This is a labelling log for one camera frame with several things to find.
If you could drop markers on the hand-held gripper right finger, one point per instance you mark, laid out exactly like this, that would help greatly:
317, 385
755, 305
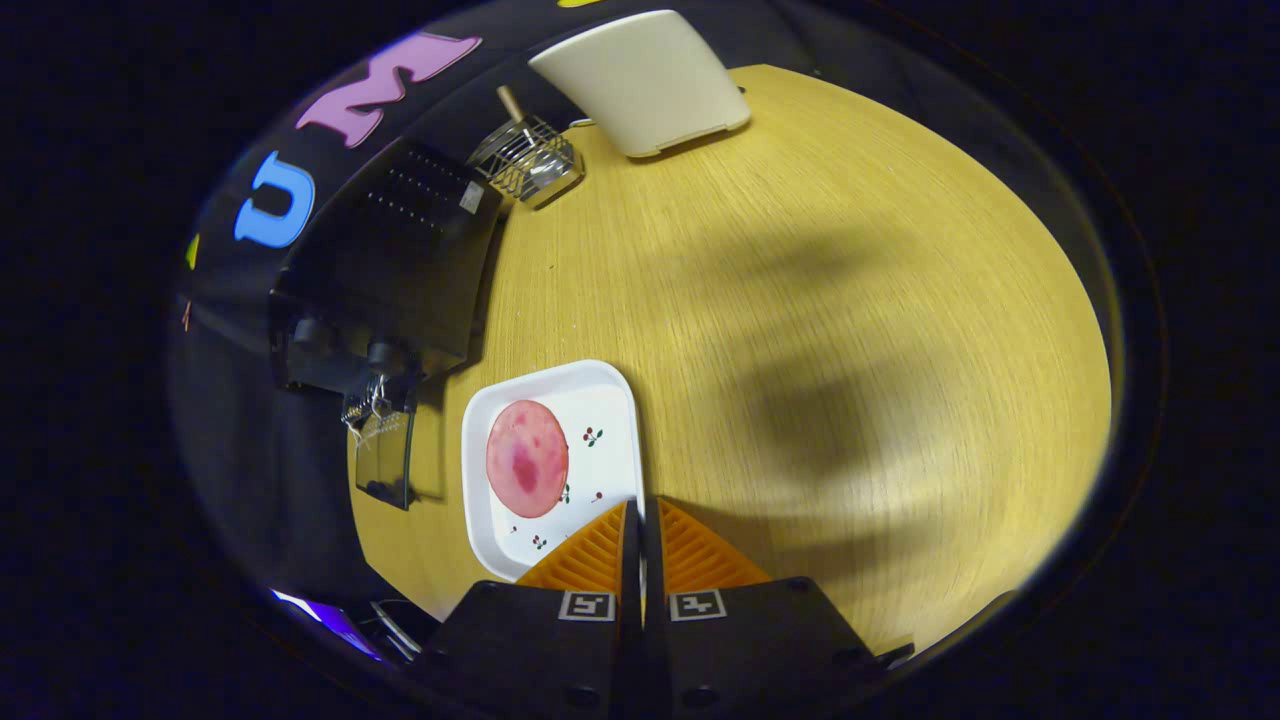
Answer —
730, 650

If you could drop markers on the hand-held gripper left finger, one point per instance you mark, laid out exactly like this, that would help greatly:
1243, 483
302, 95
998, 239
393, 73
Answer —
560, 650

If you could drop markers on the pink ham slice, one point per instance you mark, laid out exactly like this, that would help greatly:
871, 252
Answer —
527, 458

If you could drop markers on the white square plate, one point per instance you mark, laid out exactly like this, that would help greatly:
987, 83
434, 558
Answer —
605, 400

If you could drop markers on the black toaster oven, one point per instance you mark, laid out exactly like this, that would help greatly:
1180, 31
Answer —
400, 270

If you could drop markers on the white toaster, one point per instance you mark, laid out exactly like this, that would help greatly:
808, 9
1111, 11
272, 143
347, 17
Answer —
650, 80

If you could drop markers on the wooden stick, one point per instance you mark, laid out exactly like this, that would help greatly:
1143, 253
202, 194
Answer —
512, 105

